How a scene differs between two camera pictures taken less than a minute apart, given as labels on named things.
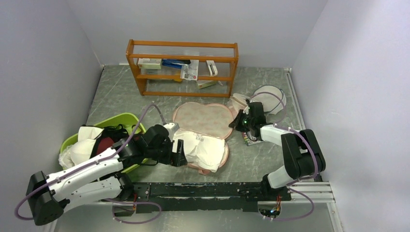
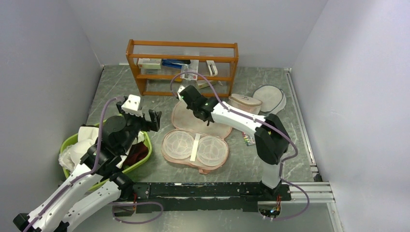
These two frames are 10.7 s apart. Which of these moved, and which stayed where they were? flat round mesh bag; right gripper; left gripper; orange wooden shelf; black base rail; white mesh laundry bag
Moved: left gripper; right gripper
Stayed: orange wooden shelf; flat round mesh bag; black base rail; white mesh laundry bag
